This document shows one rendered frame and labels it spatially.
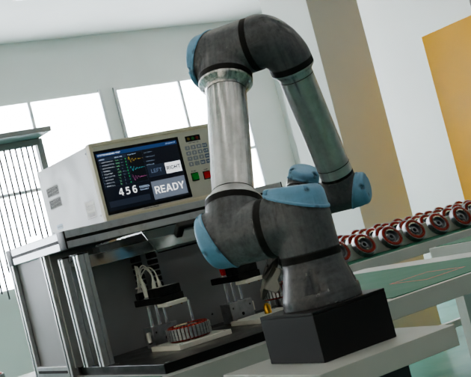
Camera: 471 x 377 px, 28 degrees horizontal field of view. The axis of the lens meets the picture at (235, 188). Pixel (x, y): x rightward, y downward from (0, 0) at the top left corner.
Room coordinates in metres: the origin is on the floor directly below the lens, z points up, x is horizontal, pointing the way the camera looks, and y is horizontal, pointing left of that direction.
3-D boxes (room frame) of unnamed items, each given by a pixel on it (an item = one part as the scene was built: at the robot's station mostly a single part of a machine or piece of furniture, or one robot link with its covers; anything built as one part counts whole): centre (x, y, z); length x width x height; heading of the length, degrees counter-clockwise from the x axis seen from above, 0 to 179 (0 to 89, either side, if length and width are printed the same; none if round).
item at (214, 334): (2.33, 0.20, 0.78); 0.15 x 0.15 x 0.01; 33
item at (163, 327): (2.45, 0.28, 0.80); 0.08 x 0.05 x 0.06; 123
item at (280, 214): (1.78, -0.10, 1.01); 0.13 x 0.12 x 0.14; 68
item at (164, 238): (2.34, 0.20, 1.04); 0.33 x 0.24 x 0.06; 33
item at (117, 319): (2.61, 0.24, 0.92); 0.66 x 0.01 x 0.30; 123
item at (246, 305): (2.59, 0.08, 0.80); 0.08 x 0.05 x 0.06; 123
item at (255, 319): (2.47, 0.00, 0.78); 0.15 x 0.15 x 0.01; 33
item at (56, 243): (2.67, 0.27, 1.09); 0.68 x 0.44 x 0.05; 123
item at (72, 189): (2.68, 0.26, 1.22); 0.44 x 0.39 x 0.20; 123
